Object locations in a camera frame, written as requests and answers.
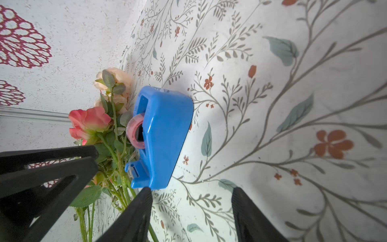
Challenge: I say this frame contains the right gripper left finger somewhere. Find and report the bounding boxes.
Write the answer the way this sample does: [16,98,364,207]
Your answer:
[97,187,153,242]

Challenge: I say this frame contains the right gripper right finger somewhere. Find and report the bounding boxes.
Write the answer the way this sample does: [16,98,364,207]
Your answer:
[231,187,288,242]

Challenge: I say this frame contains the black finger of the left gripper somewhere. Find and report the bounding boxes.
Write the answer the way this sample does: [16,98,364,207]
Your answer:
[1,145,98,242]

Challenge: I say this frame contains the pink rose bouquet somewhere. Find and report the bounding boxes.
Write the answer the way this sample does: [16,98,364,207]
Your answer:
[69,68,139,242]

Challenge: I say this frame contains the blue tape dispenser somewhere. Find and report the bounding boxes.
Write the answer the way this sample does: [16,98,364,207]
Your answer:
[125,86,193,190]

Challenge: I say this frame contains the floral patterned table mat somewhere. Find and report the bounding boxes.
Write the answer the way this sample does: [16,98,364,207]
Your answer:
[121,1,387,242]

